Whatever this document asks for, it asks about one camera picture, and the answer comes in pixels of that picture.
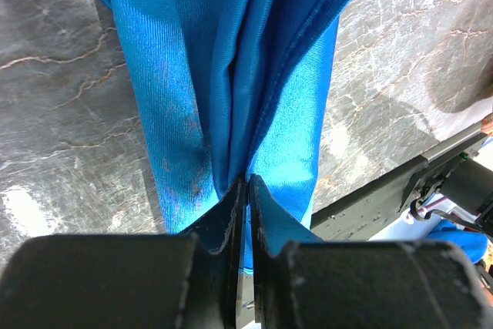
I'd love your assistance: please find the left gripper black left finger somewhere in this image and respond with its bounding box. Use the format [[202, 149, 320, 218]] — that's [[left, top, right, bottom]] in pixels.
[[180, 177, 247, 328]]

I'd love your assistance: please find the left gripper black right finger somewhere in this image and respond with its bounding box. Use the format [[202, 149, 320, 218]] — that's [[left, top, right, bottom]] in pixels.
[[248, 173, 324, 329]]

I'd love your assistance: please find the blue cloth napkin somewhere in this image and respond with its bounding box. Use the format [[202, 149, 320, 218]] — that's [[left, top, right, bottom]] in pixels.
[[86, 0, 386, 276]]

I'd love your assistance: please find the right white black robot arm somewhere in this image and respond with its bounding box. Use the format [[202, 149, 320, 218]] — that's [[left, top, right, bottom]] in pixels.
[[441, 159, 492, 237]]

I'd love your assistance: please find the floral round pot holder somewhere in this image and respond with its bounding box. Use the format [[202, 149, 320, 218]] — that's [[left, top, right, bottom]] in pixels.
[[481, 113, 493, 137]]

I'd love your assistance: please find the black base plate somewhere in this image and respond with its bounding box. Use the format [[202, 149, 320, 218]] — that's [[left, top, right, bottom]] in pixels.
[[310, 124, 490, 240]]

